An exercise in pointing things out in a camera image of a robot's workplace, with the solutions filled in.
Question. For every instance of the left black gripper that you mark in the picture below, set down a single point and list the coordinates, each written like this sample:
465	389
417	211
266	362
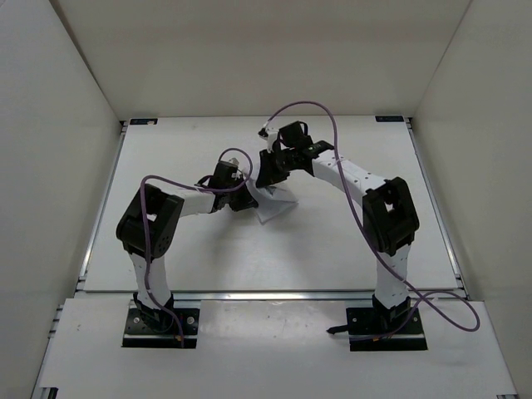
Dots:
247	201

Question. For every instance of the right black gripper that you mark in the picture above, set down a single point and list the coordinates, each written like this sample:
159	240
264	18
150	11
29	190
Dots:
267	174

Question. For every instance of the white skirt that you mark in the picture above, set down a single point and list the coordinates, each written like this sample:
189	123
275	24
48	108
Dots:
272	200

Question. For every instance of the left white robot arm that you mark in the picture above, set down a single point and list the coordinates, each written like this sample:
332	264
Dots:
148	226

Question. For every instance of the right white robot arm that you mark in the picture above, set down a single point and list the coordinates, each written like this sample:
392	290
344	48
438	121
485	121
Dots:
389	217

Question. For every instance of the right blue label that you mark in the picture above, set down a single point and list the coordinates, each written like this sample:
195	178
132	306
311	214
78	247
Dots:
389	119

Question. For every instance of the blue label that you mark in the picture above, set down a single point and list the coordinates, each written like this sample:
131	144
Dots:
389	119
143	121

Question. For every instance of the left blue label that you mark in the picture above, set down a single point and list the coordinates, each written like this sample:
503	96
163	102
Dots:
143	121

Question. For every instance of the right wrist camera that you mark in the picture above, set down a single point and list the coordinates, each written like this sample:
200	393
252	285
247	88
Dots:
270	135

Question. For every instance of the aluminium rail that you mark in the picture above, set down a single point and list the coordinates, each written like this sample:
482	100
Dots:
272	295

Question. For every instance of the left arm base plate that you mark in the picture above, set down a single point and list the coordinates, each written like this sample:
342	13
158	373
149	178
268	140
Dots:
140	332

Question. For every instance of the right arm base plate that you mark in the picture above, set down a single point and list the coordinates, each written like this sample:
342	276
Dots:
367	332

